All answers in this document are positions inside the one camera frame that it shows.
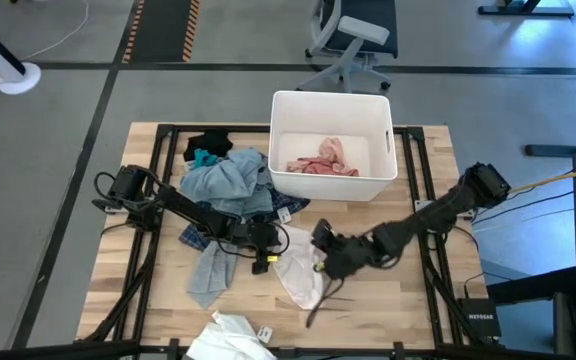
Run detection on black garment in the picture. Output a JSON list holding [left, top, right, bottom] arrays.
[[183, 130, 235, 163]]

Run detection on white floor cable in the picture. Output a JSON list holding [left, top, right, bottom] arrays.
[[20, 0, 91, 61]]

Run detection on black desk foot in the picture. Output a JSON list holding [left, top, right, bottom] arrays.
[[477, 0, 576, 18]]

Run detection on grey blue office chair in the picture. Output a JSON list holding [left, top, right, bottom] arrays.
[[295, 0, 400, 94]]

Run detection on light blue towel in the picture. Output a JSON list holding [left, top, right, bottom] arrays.
[[178, 147, 269, 217]]

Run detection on light pink garment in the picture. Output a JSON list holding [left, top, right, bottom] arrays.
[[316, 136, 348, 166]]

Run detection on white plastic bin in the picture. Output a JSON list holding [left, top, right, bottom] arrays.
[[267, 90, 399, 203]]

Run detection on pale pinkish white garment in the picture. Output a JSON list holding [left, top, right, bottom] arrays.
[[272, 223, 330, 312]]

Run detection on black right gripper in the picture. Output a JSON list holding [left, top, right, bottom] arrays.
[[320, 232, 387, 280]]

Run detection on grey garment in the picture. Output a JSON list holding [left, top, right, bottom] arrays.
[[186, 239, 240, 310]]

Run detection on dark hanging cord loop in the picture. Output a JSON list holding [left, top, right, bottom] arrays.
[[305, 277, 345, 330]]

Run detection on salmon pink garment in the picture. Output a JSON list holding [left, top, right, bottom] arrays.
[[285, 155, 361, 178]]

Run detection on black floor cable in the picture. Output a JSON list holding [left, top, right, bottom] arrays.
[[472, 191, 575, 226]]

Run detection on black Netgear switch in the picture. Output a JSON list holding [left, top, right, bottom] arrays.
[[456, 297, 503, 339]]

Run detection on yellow cable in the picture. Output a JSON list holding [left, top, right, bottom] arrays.
[[510, 166, 576, 195]]

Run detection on blue plaid shirt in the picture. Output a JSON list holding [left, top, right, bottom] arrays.
[[178, 186, 312, 252]]

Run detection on teal garment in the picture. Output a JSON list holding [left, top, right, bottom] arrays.
[[192, 148, 219, 171]]

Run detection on hazard striped floor mat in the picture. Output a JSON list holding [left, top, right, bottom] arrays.
[[121, 0, 202, 64]]

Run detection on black metal table frame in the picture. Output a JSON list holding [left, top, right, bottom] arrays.
[[75, 123, 502, 360]]

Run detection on blue denim garment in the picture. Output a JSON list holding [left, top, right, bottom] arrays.
[[240, 164, 275, 217]]

